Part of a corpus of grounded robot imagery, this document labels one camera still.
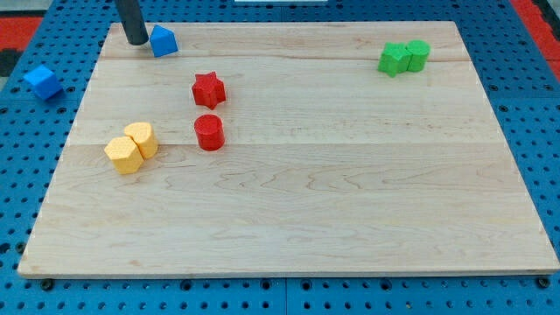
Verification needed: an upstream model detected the blue perforated pegboard base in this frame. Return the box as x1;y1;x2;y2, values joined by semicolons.
1;0;559;314

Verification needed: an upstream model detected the red cylinder block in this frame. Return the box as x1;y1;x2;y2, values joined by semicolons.
194;114;225;151

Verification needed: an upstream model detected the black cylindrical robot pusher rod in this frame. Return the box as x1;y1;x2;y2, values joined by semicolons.
115;0;149;46

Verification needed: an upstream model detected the light wooden board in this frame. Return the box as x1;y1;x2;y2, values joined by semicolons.
18;21;559;279

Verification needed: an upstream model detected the yellow heart block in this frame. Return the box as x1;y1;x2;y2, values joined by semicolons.
124;122;159;159

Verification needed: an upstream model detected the green star block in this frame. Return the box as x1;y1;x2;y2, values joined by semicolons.
377;42;412;77

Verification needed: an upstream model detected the red star block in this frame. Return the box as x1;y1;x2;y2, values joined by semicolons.
192;72;227;109

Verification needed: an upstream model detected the yellow hexagon block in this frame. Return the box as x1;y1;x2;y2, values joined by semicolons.
104;136;144;174

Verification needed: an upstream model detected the blue triangular prism block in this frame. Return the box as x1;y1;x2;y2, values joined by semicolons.
150;24;179;58

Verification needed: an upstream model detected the blue cube block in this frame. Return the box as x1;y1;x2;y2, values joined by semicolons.
24;65;63;101

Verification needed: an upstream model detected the green cylinder block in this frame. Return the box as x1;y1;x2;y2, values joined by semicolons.
406;39;431;72

